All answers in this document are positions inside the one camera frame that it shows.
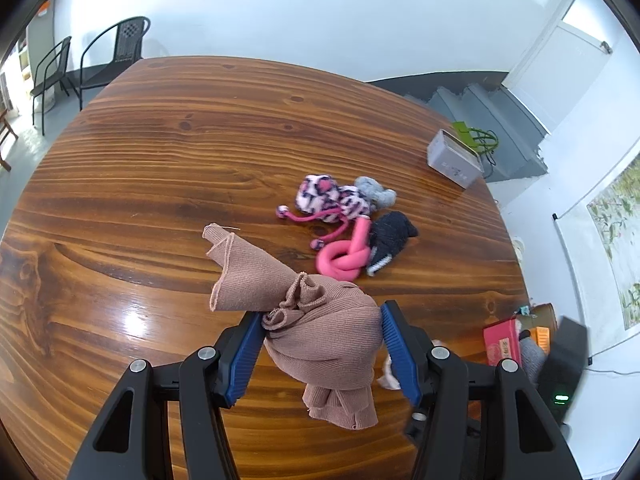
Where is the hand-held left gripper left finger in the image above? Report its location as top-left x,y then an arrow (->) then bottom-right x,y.
67,311 -> 267,480

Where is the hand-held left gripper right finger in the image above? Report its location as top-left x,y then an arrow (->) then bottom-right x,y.
380,301 -> 583,480

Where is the cream pink blue knit hat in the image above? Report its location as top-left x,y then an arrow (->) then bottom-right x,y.
376,352 -> 403,391

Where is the orange container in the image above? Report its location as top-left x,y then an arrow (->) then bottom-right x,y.
517,302 -> 557,361

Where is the tan ribbed scarf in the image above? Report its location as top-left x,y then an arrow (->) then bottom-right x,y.
202,223 -> 383,431

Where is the red box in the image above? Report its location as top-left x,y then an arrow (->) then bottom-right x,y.
482,319 -> 523,367

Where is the pink knotted fabric tube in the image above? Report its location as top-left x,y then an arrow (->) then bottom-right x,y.
316,216 -> 372,282

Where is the dark glove with white stripe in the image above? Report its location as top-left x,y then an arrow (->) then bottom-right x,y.
366,211 -> 419,277

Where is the grey fuzzy glove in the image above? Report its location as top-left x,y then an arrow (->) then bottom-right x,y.
355,176 -> 397,209

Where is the pink leopard print fleece hat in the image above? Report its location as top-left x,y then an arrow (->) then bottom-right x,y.
276,174 -> 373,251

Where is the grey rectangular box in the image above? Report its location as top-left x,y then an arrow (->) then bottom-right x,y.
426,129 -> 483,190

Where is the grey staircase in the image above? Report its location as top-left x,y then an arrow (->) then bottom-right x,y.
405,82 -> 548,183

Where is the white door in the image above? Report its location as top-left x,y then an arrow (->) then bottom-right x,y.
510,20 -> 612,128

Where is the black metal chair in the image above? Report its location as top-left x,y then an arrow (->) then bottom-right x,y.
31,36 -> 72,136
80,16 -> 152,111

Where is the green cord bundle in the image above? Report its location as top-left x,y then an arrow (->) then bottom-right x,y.
452,121 -> 499,153

